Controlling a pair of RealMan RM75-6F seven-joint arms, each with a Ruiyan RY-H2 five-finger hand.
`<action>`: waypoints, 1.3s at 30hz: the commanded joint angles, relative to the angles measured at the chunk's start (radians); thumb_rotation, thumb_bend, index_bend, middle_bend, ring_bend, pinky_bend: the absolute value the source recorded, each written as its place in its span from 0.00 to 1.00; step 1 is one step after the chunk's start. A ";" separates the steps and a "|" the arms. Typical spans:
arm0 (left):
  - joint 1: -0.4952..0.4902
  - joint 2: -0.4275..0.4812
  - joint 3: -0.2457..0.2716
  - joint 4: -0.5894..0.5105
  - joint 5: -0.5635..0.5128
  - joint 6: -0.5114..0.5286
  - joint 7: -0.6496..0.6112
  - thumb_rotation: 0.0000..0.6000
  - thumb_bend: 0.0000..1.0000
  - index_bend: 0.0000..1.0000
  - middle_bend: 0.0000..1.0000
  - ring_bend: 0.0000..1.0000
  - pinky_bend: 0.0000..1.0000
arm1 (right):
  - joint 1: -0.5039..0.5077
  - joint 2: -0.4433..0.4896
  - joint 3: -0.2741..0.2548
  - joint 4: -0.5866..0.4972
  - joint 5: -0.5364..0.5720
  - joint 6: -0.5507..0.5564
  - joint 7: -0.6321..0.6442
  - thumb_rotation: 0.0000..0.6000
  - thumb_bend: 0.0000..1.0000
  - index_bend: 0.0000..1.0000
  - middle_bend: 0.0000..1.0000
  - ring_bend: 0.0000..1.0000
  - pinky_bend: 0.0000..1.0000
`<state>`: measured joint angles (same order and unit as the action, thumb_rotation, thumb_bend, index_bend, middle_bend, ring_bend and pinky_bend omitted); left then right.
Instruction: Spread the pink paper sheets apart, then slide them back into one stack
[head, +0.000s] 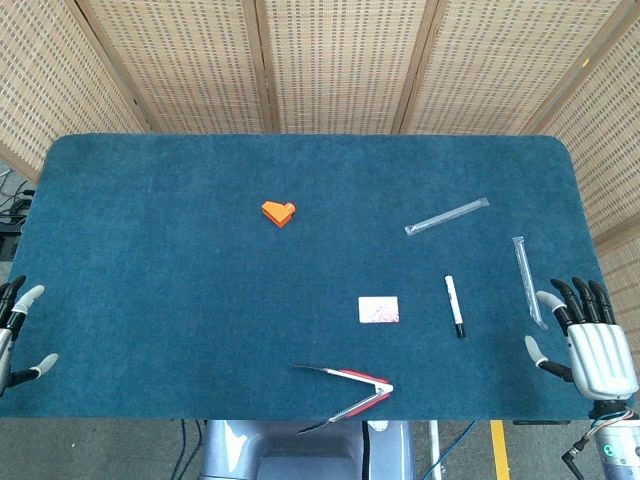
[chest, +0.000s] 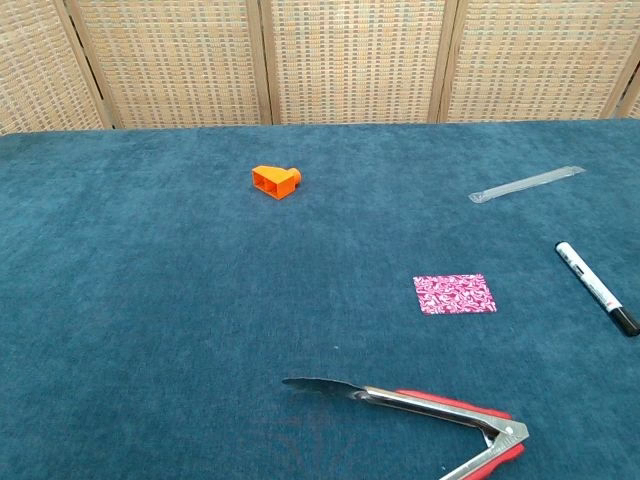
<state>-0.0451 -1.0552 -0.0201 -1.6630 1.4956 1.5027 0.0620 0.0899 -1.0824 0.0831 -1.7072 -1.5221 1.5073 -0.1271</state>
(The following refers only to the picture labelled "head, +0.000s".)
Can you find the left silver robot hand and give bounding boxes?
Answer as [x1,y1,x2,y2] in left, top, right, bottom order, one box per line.
[0,274,60,399]

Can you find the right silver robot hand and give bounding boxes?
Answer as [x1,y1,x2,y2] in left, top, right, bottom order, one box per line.
[523,275,640,402]

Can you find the pink card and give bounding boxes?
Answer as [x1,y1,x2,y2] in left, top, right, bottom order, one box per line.
[357,295,402,325]

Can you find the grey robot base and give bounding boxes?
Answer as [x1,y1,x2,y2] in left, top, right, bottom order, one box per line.
[198,419,417,480]

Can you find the black floor power box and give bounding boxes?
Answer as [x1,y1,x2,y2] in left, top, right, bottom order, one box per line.
[0,223,24,262]

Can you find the clear wrapped straw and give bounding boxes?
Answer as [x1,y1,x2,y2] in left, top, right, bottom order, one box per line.
[511,235,550,331]
[404,197,490,238]

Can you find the white marker black cap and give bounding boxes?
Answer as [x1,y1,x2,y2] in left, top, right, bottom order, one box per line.
[444,274,468,340]

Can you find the blue carpet table mat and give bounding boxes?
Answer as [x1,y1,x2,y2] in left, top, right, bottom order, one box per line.
[0,133,634,421]

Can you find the orange plastic block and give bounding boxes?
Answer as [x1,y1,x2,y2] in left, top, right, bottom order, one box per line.
[260,200,297,229]

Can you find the woven bamboo folding screen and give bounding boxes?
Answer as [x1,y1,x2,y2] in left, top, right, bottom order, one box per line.
[0,0,640,381]

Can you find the black arm cable with plug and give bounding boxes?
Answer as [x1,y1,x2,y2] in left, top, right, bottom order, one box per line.
[560,434,604,480]

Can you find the black floor cable bundle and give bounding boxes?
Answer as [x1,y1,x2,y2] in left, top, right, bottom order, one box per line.
[0,167,37,226]

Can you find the blue floor cable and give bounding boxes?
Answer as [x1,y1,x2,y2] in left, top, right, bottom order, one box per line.
[422,419,479,480]
[177,419,202,480]

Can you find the red-handled metal tongs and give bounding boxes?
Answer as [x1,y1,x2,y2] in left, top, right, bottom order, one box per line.
[293,363,395,436]

